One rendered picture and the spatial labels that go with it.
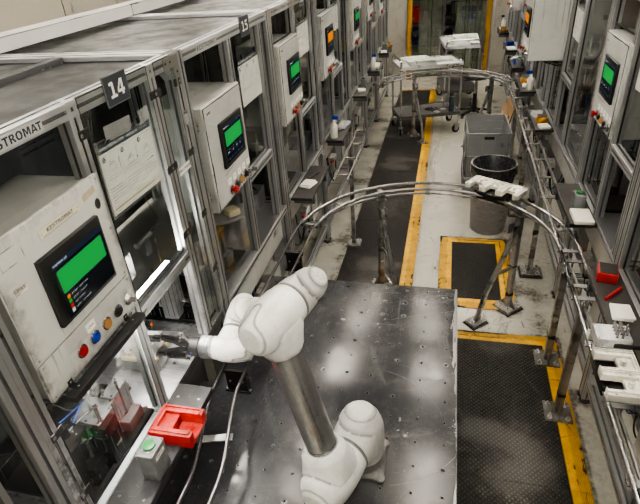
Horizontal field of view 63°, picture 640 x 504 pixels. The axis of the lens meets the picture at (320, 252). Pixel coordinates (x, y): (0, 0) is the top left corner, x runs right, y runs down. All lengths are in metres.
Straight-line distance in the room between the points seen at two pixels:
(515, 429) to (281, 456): 1.47
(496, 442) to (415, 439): 0.97
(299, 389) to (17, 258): 0.81
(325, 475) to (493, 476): 1.35
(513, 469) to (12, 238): 2.45
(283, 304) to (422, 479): 0.91
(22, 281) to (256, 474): 1.12
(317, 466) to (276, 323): 0.53
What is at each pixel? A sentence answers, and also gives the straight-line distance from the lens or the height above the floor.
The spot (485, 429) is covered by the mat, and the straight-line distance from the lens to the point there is 3.10.
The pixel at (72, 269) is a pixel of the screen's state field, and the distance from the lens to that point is 1.48.
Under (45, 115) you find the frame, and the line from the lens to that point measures 1.46.
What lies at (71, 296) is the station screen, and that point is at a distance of 1.49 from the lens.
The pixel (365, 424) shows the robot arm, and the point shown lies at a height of 0.94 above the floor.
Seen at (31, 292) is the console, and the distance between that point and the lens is 1.42.
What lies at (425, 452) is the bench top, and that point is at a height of 0.68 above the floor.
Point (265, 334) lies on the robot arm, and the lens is 1.41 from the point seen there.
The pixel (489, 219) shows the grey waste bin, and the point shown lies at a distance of 4.69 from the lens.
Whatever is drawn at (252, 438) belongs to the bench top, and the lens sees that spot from 2.19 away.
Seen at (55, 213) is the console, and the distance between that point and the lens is 1.46.
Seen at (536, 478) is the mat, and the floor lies 0.01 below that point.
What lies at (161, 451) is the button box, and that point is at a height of 1.00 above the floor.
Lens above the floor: 2.36
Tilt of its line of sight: 32 degrees down
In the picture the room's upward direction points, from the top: 4 degrees counter-clockwise
